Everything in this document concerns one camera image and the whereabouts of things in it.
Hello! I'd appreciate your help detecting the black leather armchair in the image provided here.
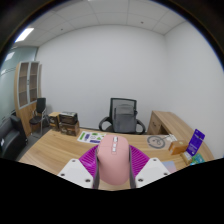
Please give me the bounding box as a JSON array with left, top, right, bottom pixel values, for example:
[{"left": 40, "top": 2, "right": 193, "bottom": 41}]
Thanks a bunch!
[{"left": 0, "top": 114, "right": 28, "bottom": 160}]

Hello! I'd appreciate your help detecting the black visitor chair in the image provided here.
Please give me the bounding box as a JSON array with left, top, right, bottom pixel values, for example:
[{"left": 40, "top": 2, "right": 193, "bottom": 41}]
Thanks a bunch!
[{"left": 29, "top": 97, "right": 49, "bottom": 136}]

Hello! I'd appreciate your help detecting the orange cardboard box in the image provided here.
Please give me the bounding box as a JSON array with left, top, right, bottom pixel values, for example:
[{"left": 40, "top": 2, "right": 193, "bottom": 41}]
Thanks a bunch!
[{"left": 168, "top": 139, "right": 190, "bottom": 156}]

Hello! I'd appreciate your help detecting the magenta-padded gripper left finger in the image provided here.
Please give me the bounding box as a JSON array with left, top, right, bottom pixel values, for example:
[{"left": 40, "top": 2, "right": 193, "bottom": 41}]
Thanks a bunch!
[{"left": 57, "top": 145, "right": 100, "bottom": 190}]

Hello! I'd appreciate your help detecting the black printed box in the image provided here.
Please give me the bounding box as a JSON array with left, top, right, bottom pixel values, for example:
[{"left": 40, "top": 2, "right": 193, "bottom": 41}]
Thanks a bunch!
[{"left": 59, "top": 111, "right": 79, "bottom": 125}]

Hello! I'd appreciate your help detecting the teal green packet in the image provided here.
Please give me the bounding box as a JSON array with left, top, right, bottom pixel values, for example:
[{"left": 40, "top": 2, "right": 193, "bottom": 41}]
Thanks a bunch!
[{"left": 190, "top": 153, "right": 206, "bottom": 166}]

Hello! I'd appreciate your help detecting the dark brown printed box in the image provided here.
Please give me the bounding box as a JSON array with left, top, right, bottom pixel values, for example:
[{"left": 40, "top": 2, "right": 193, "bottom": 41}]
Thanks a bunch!
[{"left": 59, "top": 121, "right": 81, "bottom": 137}]

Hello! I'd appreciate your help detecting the white sticker sheet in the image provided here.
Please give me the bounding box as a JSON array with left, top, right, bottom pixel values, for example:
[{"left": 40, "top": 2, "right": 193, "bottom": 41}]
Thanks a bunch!
[{"left": 77, "top": 131, "right": 107, "bottom": 145}]

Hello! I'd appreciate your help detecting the wooden shelf unit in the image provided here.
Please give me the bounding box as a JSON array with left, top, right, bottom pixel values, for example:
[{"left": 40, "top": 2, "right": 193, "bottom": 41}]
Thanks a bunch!
[{"left": 13, "top": 60, "right": 43, "bottom": 138}]

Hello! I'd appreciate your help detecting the black mesh office chair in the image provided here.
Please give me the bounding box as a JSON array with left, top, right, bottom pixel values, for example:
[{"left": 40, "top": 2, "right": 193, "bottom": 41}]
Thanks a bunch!
[{"left": 98, "top": 97, "right": 147, "bottom": 135}]

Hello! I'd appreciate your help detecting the brown cardboard box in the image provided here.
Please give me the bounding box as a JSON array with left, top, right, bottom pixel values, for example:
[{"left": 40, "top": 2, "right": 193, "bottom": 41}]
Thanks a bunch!
[{"left": 48, "top": 111, "right": 62, "bottom": 131}]

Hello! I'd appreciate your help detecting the clear sheet with circle print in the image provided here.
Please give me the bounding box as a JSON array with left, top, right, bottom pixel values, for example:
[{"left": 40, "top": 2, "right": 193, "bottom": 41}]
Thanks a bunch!
[{"left": 146, "top": 134, "right": 178, "bottom": 150}]

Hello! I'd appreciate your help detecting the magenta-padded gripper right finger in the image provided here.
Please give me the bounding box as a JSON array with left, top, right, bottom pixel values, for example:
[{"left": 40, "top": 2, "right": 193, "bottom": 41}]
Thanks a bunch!
[{"left": 128, "top": 145, "right": 172, "bottom": 189}]

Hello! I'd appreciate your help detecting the purple retail package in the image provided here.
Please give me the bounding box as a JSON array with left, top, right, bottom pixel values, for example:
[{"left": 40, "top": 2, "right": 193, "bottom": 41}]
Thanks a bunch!
[{"left": 185, "top": 128, "right": 206, "bottom": 157}]

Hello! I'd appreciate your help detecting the ceiling light panel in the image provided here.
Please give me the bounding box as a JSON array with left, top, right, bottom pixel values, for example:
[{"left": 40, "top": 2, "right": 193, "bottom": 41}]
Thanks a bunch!
[{"left": 14, "top": 27, "right": 35, "bottom": 44}]

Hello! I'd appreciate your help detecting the pink computer mouse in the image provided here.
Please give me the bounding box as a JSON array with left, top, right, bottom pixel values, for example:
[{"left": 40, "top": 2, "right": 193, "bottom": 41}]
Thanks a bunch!
[{"left": 96, "top": 134, "right": 132, "bottom": 186}]

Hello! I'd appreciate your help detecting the wooden side desk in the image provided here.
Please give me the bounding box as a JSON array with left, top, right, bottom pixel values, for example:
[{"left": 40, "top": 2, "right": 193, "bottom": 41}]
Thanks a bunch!
[{"left": 146, "top": 110, "right": 201, "bottom": 141}]

